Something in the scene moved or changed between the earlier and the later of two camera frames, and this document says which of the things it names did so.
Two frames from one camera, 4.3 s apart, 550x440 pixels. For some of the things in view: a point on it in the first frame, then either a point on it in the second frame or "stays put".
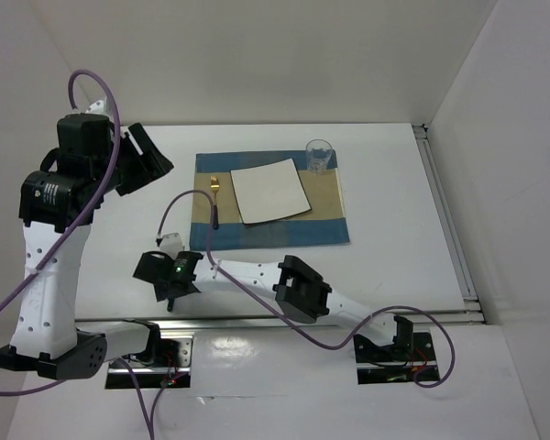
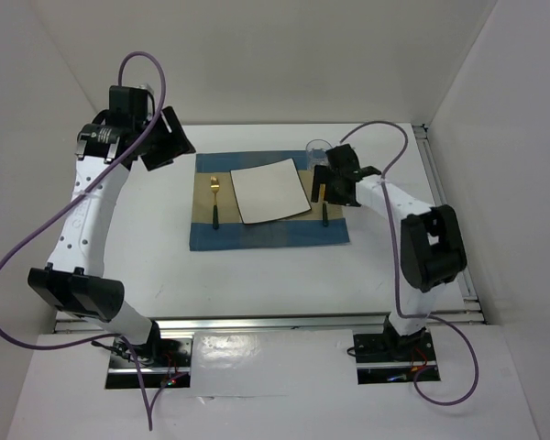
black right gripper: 162,292 → 324,176
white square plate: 269,192 stays put
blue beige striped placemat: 324,224 stays put
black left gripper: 151,163 → 175,142
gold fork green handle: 214,187 stays put
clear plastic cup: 318,154 stays put
